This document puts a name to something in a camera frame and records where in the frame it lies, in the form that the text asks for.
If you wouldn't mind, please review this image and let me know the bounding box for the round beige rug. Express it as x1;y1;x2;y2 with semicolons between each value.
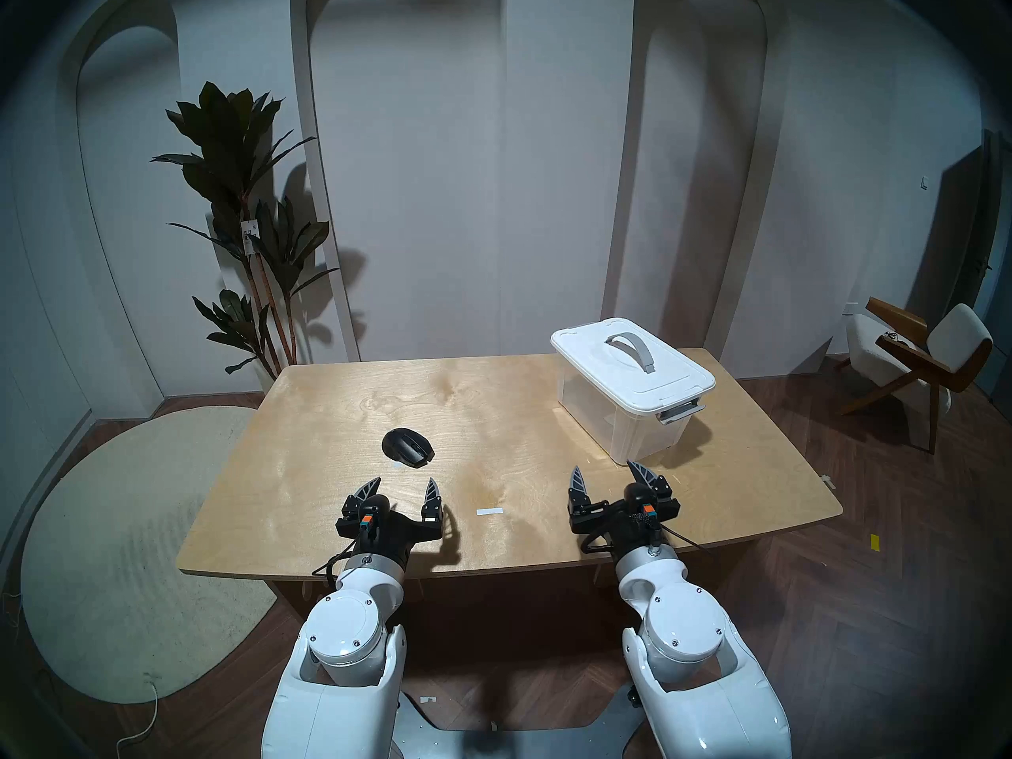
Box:
21;406;278;704

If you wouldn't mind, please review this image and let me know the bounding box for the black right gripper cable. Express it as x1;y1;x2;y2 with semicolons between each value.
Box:
580;527;712;558

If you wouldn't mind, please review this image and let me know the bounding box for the black computer mouse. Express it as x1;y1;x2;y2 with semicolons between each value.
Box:
382;428;435;469

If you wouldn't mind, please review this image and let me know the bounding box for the white lid with grey handle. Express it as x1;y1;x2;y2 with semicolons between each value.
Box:
551;317;716;415

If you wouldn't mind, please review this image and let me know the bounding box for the grey metal robot base plate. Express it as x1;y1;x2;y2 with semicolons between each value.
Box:
393;682;645;759

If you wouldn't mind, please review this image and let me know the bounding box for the light wooden table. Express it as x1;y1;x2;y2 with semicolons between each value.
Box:
176;348;844;616

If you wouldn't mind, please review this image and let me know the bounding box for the white wooden armchair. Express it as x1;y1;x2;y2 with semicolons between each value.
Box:
838;296;994;455

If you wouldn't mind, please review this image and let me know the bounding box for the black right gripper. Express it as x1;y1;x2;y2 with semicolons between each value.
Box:
568;460;681;561

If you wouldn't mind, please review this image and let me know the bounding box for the tall dark green plant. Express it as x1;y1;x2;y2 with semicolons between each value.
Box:
151;81;341;391

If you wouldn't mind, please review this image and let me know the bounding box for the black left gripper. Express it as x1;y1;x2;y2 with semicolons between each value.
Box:
334;478;444;568

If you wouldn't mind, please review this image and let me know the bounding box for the clear plastic storage container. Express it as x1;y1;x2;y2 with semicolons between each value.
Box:
556;362;707;465

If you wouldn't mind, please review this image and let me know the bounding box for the white floor cable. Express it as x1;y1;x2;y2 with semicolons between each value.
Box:
117;681;160;754

